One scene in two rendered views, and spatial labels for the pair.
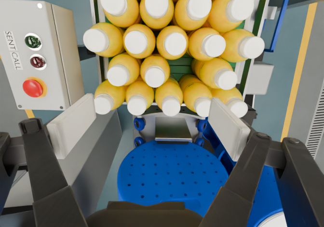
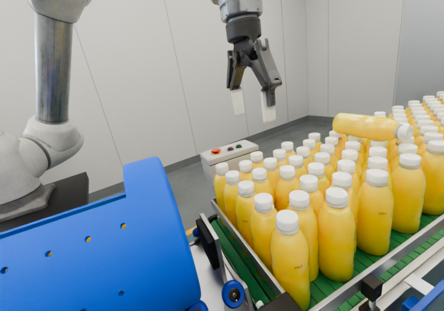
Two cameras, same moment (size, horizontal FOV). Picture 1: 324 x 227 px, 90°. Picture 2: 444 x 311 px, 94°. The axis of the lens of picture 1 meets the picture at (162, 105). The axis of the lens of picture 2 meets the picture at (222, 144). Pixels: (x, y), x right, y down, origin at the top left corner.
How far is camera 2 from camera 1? 0.55 m
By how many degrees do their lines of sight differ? 83
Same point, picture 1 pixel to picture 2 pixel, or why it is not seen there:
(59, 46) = (242, 156)
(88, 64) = not seen: hidden behind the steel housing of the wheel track
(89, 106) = (241, 110)
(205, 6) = (318, 166)
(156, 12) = (292, 158)
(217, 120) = (267, 109)
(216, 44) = (310, 177)
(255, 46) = (337, 192)
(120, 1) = (281, 152)
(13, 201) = not seen: hidden behind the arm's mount
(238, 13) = (336, 175)
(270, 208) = not seen: outside the picture
